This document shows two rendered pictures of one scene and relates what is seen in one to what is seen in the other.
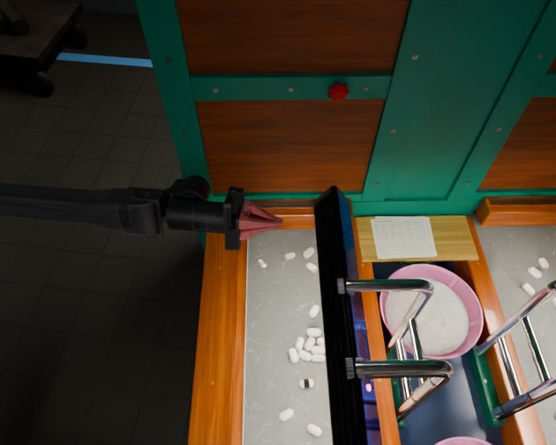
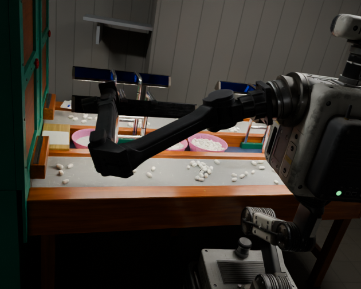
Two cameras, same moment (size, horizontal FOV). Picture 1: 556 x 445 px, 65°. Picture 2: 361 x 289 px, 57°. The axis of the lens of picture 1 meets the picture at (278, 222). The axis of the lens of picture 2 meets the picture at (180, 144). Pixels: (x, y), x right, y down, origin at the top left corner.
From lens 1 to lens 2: 1.55 m
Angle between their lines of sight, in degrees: 81
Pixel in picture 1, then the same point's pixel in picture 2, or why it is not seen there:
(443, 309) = not seen: hidden behind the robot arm
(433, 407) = not seen: hidden behind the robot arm
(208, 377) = (139, 192)
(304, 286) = (81, 170)
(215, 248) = (54, 195)
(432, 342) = not seen: hidden behind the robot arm
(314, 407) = (143, 170)
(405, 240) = (58, 137)
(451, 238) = (58, 128)
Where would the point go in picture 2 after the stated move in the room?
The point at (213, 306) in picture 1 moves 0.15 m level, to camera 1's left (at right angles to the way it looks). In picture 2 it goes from (98, 194) to (99, 215)
